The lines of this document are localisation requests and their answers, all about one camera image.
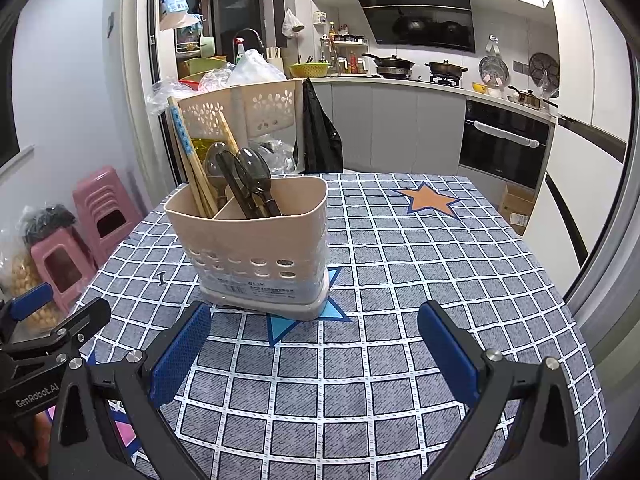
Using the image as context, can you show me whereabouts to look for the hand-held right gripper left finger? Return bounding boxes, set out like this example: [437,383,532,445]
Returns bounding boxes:
[47,301,213,480]

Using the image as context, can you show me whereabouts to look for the beige plastic utensil holder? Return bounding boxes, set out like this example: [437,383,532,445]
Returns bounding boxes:
[164,176,331,320]

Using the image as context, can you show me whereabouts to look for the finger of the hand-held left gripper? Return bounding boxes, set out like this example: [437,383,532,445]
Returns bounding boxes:
[0,299,112,362]
[9,282,54,323]

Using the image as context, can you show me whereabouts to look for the white hanging bag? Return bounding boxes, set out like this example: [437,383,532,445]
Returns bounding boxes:
[281,8,305,39]

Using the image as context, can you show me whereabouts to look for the black kitchen faucet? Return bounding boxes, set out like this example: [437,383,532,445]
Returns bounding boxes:
[234,28,266,57]

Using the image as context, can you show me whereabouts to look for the yellow oil bottle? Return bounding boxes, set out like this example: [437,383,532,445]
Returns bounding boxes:
[190,137,224,162]

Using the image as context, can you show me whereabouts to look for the black divided round pan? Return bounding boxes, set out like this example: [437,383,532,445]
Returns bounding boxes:
[529,52,560,86]

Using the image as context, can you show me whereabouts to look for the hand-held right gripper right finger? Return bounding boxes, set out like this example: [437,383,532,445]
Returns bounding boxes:
[417,300,595,480]

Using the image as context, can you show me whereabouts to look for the green plastic basin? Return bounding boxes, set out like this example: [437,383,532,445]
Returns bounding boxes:
[185,56,229,79]

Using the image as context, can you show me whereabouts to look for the bag of black items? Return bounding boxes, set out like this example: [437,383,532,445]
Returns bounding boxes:
[20,204,77,246]

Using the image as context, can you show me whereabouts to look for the small pink plastic stool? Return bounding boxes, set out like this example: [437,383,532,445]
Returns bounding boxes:
[30,227,99,314]

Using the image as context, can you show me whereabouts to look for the clear plastic bags pile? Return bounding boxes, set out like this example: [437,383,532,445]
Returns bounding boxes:
[147,67,236,117]

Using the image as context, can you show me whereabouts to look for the plain wooden chopstick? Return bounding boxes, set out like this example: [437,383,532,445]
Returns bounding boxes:
[216,111,242,157]
[170,105,207,218]
[180,140,214,216]
[189,152,219,213]

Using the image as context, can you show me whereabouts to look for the round metal steamer rack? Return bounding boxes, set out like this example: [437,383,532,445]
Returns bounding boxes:
[478,55,511,87]

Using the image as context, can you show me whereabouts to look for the dark translucent spoon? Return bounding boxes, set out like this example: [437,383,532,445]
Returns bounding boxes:
[236,147,284,217]
[216,150,266,220]
[204,141,237,197]

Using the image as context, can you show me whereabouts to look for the black wok with lid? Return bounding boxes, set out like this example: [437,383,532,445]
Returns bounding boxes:
[362,52,416,79]

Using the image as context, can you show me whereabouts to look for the white spice rack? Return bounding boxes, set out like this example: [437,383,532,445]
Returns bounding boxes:
[320,35,371,77]

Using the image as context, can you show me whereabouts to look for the grey checked star tablecloth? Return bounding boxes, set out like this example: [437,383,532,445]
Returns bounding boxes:
[72,172,608,480]

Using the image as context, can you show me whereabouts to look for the person's left hand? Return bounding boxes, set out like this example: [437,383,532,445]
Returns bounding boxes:
[5,435,42,473]

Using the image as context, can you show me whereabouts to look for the clear bag of yellow balls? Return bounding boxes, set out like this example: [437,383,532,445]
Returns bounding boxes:
[0,240,56,333]

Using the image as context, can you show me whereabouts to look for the beige perforated basket rack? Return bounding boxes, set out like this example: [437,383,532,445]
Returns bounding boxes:
[177,78,307,172]

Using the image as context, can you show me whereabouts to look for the black hanging plastic bag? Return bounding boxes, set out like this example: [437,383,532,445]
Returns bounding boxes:
[292,77,345,174]

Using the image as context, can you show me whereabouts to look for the black wok with handles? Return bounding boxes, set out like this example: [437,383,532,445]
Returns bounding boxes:
[425,60,470,84]

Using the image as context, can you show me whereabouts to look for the tall pink plastic stool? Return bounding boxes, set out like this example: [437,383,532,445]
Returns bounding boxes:
[72,166,144,266]

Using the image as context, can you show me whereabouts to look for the grey base cabinets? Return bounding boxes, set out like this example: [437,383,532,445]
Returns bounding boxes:
[312,80,469,177]

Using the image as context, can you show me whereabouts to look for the blue patterned wooden chopstick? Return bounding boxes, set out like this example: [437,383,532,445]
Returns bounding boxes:
[167,96,213,217]

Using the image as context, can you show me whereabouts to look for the green colander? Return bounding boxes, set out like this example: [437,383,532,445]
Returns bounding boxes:
[289,60,331,79]

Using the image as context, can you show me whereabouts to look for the small steel saucepan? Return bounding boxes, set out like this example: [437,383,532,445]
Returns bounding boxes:
[507,85,559,110]

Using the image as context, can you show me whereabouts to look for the white plastic bag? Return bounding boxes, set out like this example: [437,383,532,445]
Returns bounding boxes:
[227,49,289,86]

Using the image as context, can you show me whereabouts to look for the cardboard box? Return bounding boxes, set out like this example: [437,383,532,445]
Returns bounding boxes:
[497,185,537,236]

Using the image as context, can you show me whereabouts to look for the black built-in oven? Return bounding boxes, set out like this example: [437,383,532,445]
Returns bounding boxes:
[459,100,556,192]

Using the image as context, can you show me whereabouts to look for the black range hood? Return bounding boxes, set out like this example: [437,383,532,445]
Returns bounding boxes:
[354,0,476,54]

